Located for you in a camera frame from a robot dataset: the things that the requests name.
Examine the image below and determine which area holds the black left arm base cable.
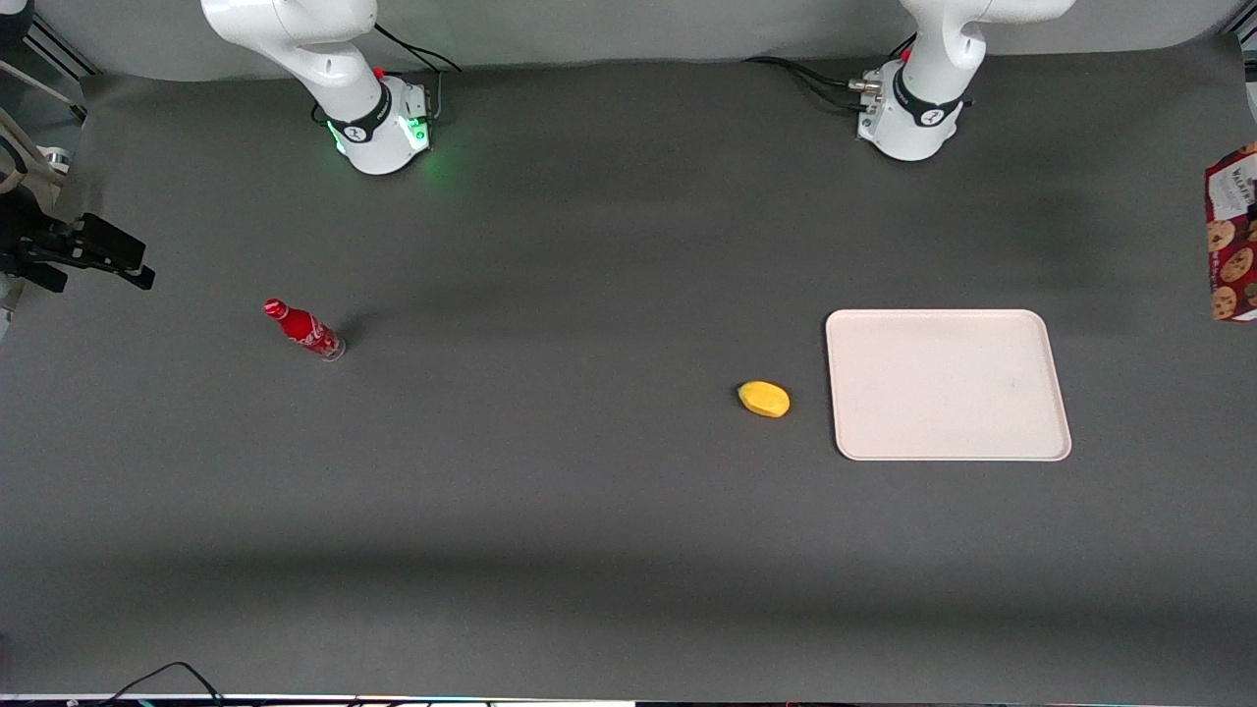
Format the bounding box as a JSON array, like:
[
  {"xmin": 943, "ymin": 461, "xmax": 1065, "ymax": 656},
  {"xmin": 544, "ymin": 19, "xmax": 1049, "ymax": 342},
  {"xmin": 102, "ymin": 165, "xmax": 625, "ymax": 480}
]
[{"xmin": 741, "ymin": 39, "xmax": 916, "ymax": 111}]

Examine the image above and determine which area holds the red cookie box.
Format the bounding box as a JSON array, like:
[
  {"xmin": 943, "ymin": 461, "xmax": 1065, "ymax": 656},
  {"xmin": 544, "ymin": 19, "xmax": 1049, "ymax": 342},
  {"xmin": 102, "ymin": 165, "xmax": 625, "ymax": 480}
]
[{"xmin": 1204, "ymin": 141, "xmax": 1257, "ymax": 324}]

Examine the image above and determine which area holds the black thin floor cable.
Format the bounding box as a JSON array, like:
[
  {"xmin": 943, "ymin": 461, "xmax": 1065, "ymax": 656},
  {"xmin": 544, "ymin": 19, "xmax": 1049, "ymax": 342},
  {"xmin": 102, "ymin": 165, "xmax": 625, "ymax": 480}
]
[{"xmin": 96, "ymin": 661, "xmax": 229, "ymax": 707}]

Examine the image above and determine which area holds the red soda bottle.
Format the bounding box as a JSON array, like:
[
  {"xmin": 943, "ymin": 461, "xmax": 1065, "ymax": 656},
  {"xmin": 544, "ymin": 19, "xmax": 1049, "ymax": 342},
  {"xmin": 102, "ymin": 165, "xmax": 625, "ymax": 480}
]
[{"xmin": 263, "ymin": 299, "xmax": 347, "ymax": 362}]

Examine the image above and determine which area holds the black arm base cable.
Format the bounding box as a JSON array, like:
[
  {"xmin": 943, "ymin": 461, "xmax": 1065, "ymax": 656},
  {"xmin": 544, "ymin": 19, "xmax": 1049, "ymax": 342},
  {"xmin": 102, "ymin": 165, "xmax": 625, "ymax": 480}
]
[
  {"xmin": 312, "ymin": 24, "xmax": 463, "ymax": 127},
  {"xmin": 741, "ymin": 39, "xmax": 916, "ymax": 111}
]

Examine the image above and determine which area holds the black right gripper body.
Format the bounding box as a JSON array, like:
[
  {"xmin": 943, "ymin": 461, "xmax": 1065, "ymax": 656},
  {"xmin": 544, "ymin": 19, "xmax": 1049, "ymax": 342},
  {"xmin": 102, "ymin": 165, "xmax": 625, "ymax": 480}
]
[{"xmin": 0, "ymin": 194, "xmax": 85, "ymax": 296}]

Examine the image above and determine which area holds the aluminium frame rail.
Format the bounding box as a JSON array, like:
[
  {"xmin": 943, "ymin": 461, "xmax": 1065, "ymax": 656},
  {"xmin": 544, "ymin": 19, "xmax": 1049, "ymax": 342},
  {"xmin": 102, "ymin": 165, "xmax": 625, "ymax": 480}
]
[{"xmin": 22, "ymin": 14, "xmax": 101, "ymax": 82}]

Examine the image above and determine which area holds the dark grey table mat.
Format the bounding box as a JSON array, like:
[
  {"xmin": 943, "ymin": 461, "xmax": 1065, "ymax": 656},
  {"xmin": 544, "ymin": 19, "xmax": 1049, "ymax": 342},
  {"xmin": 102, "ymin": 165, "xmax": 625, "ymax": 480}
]
[{"xmin": 0, "ymin": 37, "xmax": 1257, "ymax": 704}]

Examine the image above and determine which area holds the white rectangular tray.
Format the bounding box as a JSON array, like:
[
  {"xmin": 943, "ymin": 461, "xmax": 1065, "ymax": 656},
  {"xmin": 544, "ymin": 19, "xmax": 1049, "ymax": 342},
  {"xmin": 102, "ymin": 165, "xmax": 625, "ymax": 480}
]
[{"xmin": 825, "ymin": 309, "xmax": 1073, "ymax": 462}]

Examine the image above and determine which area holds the black right arm base cable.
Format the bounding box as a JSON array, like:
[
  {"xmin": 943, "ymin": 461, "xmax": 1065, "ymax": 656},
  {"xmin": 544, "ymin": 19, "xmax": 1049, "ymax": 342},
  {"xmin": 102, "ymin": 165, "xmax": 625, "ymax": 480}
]
[{"xmin": 312, "ymin": 24, "xmax": 463, "ymax": 127}]

